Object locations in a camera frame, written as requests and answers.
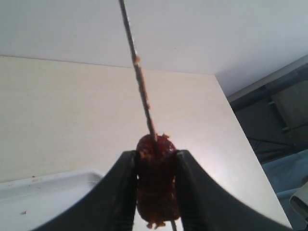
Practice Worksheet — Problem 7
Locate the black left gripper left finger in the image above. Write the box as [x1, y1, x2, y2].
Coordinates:
[36, 151, 137, 231]

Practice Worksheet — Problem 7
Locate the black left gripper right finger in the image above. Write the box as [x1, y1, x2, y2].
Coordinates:
[175, 150, 289, 231]

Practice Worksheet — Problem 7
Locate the dark red dried fruit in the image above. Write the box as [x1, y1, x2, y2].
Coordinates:
[136, 134, 180, 229]

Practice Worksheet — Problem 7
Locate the thin metal skewer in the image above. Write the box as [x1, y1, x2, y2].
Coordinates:
[119, 0, 177, 231]

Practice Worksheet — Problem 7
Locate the white rectangular plastic tray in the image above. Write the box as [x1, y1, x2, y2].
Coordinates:
[0, 169, 104, 231]

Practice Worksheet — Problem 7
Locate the dark metal frame background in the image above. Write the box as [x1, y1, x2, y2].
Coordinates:
[227, 56, 308, 164]

